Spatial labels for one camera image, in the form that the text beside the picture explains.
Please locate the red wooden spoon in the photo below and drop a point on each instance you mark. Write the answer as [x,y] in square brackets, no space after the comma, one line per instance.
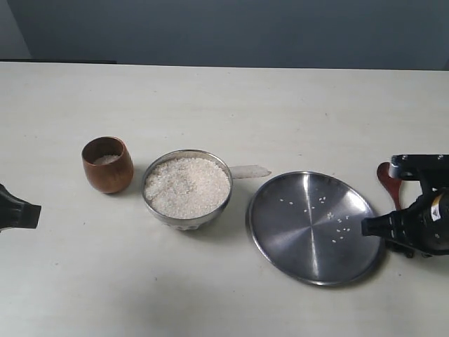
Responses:
[391,185]

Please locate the round steel plate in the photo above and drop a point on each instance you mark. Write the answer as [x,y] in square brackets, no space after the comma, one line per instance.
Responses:
[308,226]

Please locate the clear tape strip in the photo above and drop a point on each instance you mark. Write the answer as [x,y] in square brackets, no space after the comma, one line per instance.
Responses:
[249,171]

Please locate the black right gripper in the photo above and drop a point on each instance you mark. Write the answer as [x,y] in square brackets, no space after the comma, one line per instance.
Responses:
[423,226]

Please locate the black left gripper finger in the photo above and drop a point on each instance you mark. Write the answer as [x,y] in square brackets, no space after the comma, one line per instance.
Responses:
[16,213]

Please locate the brown wooden cup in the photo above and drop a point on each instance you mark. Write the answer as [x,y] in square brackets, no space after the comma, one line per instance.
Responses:
[107,164]

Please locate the steel bowl of rice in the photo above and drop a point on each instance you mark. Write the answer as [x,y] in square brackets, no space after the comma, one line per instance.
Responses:
[187,189]

